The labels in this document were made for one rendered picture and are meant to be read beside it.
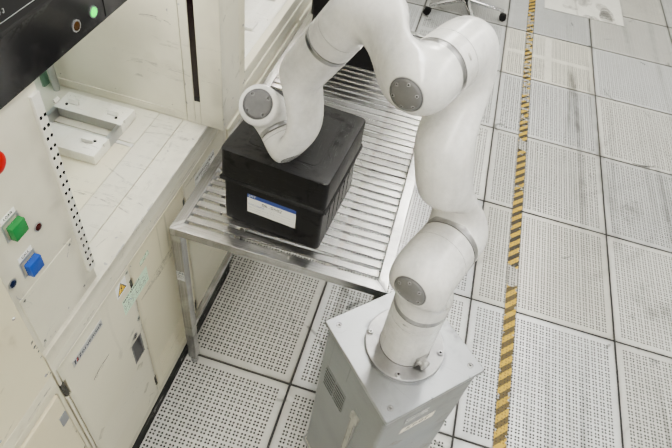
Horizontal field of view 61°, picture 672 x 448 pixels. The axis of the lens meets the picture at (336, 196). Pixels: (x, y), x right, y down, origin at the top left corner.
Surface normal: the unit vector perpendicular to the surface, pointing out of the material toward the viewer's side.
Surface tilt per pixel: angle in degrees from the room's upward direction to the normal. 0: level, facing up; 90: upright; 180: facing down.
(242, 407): 0
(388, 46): 64
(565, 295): 0
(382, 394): 0
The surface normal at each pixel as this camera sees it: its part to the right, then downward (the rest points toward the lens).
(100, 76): -0.27, 0.68
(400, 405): 0.11, -0.68
